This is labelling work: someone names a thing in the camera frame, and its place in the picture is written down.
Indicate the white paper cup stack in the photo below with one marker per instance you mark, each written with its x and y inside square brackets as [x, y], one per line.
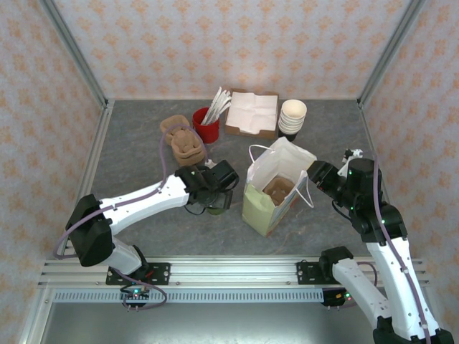
[293, 109]

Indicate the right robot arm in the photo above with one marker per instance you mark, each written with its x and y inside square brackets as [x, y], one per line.
[394, 272]

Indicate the brown pulp carrier stack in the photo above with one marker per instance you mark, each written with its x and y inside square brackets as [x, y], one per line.
[186, 150]

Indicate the aluminium frame post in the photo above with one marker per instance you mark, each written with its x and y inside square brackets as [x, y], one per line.
[393, 46]
[73, 46]

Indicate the brown pulp cup carrier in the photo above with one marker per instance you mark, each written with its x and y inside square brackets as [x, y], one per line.
[278, 191]

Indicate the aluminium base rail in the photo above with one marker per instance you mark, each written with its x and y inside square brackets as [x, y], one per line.
[233, 272]

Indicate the grey metal sheet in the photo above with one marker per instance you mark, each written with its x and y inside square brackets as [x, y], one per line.
[233, 326]

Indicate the aluminium side rail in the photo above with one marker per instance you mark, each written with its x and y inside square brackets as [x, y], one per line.
[106, 114]
[360, 114]

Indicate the small circuit board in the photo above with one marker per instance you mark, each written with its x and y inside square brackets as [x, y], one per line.
[339, 297]
[135, 294]

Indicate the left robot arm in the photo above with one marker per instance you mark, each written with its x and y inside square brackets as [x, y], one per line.
[143, 199]

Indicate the white and green paper bag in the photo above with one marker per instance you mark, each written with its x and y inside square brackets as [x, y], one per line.
[256, 211]

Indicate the red cup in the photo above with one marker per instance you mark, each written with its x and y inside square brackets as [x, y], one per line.
[208, 134]

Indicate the brown napkin tray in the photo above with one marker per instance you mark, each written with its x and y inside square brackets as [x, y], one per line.
[251, 134]

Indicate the green paper coffee cup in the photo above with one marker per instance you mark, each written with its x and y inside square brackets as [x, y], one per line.
[215, 212]

